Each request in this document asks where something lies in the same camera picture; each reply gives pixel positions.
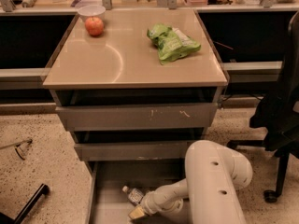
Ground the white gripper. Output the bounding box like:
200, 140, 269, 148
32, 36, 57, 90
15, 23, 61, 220
128, 189, 183, 220

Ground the clear plastic water bottle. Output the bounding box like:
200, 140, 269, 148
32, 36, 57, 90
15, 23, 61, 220
122, 186, 144, 206

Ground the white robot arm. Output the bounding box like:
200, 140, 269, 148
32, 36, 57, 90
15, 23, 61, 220
129, 140, 253, 224

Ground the bottom open grey drawer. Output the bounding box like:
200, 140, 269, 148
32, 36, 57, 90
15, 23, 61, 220
84, 159, 192, 224

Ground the middle grey drawer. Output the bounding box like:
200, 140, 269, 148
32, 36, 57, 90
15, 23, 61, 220
74, 140, 194, 161

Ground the top grey drawer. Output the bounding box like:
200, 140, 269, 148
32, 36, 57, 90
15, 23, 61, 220
56, 103, 218, 132

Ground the grey drawer cabinet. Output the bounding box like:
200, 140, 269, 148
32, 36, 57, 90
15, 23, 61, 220
42, 8, 229, 224

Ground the black chair leg left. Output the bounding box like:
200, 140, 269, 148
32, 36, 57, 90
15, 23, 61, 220
0, 184, 50, 224

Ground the metal stand on floor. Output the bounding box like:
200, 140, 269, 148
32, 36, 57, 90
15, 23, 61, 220
0, 138, 33, 161

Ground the black office chair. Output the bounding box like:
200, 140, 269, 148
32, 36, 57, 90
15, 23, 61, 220
227, 11, 299, 203

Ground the green chip bag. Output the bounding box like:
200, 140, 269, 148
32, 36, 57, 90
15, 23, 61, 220
147, 23, 201, 65

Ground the red apple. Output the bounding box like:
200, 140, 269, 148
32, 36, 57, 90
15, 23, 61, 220
85, 17, 104, 36

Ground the white bowl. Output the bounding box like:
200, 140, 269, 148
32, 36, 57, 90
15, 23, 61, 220
78, 5, 106, 21

